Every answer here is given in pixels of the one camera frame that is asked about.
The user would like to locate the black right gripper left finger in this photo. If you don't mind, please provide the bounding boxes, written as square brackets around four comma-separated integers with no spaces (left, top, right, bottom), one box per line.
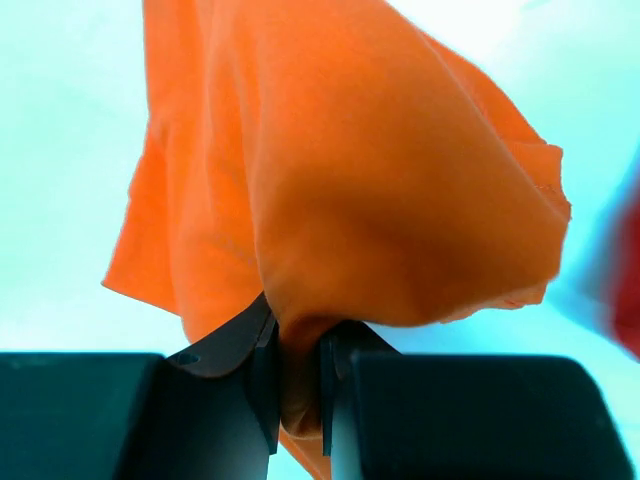
[1,297,279,480]

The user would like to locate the red folded t-shirt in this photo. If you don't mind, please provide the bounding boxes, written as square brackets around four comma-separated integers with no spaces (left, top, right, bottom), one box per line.
[611,166,639,361]

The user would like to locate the orange t-shirt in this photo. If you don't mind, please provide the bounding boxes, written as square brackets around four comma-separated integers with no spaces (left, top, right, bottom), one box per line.
[103,1,570,479]

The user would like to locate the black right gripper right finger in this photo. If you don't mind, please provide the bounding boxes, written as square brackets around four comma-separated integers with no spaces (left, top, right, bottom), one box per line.
[319,321,623,480]

